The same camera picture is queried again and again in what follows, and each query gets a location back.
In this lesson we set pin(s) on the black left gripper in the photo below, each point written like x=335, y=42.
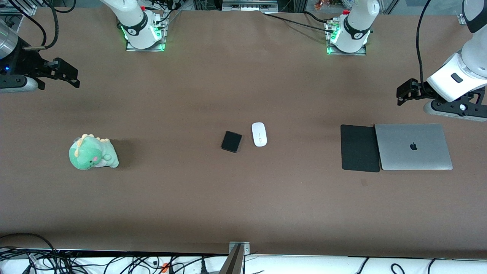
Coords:
x=421, y=91

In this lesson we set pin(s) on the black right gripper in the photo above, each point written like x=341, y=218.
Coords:
x=23, y=64

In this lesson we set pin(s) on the white computer mouse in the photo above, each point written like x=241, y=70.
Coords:
x=259, y=134

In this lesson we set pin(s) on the small black square box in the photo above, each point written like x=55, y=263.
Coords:
x=231, y=141

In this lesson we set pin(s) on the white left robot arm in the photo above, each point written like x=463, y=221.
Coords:
x=357, y=23

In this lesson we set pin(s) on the black mouse pad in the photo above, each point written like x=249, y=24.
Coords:
x=357, y=148

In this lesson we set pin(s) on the silver laptop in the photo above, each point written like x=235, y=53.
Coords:
x=412, y=146

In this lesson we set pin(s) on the green dinosaur plush toy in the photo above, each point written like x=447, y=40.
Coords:
x=91, y=154

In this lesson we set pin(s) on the grey socket strip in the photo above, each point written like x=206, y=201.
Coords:
x=249, y=5

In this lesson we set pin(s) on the orange plug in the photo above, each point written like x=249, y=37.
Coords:
x=164, y=267

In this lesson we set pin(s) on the dark aluminium beam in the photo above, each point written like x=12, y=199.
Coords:
x=233, y=262

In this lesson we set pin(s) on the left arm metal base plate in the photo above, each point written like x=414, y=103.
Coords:
x=363, y=51

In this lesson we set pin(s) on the aluminium frame rail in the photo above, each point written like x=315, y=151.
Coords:
x=17, y=8

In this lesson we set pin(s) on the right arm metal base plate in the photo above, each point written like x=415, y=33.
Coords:
x=161, y=38

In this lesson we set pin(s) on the metal table edge bracket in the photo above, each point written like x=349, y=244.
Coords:
x=245, y=247

